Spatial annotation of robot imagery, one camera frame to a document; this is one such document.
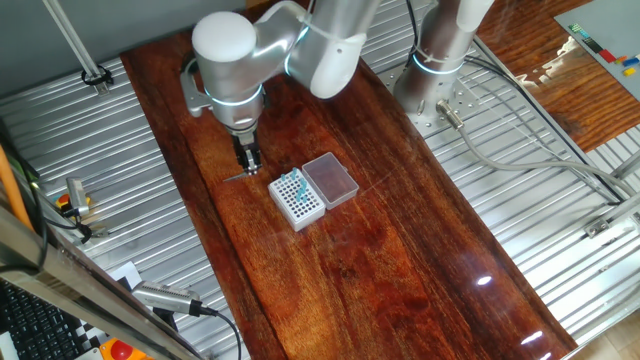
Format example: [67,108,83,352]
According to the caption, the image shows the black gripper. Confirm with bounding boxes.
[231,129,263,176]

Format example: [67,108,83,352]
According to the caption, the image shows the white pipette tip rack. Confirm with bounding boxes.
[267,167,327,233]

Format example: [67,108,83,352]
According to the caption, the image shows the clear plastic box lid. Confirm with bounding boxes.
[301,151,361,211]

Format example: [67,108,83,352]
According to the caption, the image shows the black white marker sheet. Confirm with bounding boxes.
[72,260,144,360]

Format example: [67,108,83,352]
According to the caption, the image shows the glossy brown wooden board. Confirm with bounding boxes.
[119,0,579,360]

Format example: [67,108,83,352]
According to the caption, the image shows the silver robot mounting plate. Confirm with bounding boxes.
[378,47,496,139]

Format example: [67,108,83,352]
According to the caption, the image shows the orange emergency stop box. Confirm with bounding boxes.
[98,337,154,360]

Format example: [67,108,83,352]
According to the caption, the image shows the orange tube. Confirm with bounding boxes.
[0,144,34,231]

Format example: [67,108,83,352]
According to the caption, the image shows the black keyboard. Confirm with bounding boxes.
[0,279,84,360]

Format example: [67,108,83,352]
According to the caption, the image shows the brown wooden side table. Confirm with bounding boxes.
[474,0,640,154]

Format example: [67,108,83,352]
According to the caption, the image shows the grey flat board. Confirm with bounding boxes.
[553,0,640,101]

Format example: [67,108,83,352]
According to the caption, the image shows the wrist camera with grey bracket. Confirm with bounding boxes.
[179,54,216,119]

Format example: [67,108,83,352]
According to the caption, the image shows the black camera cable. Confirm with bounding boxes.
[199,305,244,360]

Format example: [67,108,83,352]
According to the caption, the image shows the silver finned depth camera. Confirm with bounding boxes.
[130,279,205,317]

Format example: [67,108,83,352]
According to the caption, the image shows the black cable tie ring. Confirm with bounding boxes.
[81,64,115,87]

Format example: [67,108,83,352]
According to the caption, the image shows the grey cable with metal connector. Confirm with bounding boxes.
[435,98,640,199]

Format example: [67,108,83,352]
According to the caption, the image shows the aluminium camera pole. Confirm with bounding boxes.
[42,0,111,97]

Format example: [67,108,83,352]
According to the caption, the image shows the shiny metal frame bar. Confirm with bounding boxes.
[0,207,204,360]

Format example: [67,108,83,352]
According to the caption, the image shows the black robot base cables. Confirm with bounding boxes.
[463,53,622,206]

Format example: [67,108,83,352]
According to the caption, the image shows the silver corner bracket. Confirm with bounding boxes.
[583,217,612,239]

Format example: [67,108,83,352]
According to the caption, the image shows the aluminium frame bar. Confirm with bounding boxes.
[602,192,640,224]

